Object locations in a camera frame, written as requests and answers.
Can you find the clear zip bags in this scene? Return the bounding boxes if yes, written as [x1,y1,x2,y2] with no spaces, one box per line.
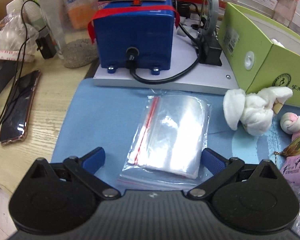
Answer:
[119,91,212,191]

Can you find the white cloth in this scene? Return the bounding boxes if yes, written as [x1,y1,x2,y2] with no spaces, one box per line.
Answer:
[223,87,293,137]

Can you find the pink printed tissue pack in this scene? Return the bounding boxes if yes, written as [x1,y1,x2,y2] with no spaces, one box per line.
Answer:
[280,155,300,186]

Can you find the blue printed table mat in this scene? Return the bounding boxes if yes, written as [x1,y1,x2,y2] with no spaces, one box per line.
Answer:
[52,79,291,191]

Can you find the smartphone pink case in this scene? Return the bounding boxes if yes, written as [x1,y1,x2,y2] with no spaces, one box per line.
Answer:
[0,70,41,145]

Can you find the pink white sock ball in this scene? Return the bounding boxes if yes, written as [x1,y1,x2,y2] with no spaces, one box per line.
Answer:
[280,112,300,141]

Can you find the metal lever stand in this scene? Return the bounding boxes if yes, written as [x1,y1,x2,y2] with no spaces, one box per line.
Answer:
[192,0,220,55]

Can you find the green cardboard box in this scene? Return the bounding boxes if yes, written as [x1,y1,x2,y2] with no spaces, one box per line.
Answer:
[218,3,300,107]

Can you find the blue machine box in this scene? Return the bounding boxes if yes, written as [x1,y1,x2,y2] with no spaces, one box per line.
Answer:
[88,0,180,75]

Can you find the clear jar with sand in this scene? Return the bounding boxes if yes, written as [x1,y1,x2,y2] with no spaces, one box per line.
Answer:
[38,0,98,68]

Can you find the pink clear bottle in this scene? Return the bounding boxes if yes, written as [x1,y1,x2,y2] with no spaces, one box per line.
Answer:
[272,0,299,27]

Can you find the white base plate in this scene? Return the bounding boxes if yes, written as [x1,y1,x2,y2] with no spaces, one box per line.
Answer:
[93,29,238,95]

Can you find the black power cable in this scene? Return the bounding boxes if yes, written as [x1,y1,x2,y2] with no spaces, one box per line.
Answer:
[124,22,201,84]

